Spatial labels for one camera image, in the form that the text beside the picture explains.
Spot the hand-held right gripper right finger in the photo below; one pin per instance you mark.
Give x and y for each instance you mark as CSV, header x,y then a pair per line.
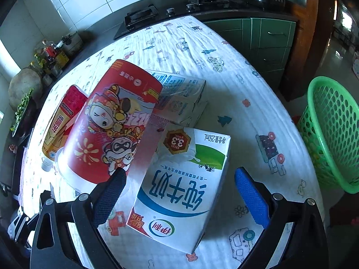
x,y
251,196

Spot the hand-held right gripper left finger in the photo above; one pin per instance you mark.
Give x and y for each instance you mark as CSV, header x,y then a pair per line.
x,y
110,193

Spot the white green milk carton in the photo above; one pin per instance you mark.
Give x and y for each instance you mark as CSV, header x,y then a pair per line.
x,y
179,196

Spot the red cartoon printed cup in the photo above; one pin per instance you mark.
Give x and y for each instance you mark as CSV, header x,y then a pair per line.
x,y
112,112

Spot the orange label tea bottle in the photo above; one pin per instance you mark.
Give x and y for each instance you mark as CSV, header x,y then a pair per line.
x,y
60,123

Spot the green plastic basket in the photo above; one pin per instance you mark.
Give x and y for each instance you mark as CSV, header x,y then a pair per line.
x,y
331,134

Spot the white blue milk carton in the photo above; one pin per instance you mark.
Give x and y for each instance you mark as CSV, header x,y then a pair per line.
x,y
182,101

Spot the white printed tablecloth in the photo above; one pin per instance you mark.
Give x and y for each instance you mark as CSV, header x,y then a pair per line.
x,y
224,89

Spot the bowl of green vegetables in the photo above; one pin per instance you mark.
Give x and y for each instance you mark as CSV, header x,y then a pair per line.
x,y
23,112

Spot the round brown chopping board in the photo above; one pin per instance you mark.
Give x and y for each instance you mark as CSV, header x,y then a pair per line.
x,y
23,85

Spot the wooden glass door cabinet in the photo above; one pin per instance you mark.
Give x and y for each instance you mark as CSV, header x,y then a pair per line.
x,y
308,61

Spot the cluster of condiment bottles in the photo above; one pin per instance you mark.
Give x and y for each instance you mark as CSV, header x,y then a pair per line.
x,y
50,58

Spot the green kitchen cabinet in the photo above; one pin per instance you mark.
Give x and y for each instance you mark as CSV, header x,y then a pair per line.
x,y
269,44

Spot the metal utensil pot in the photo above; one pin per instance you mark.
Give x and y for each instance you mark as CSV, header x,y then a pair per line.
x,y
73,43

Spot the black gas stove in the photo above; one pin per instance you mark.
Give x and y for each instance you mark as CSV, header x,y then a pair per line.
x,y
140,19

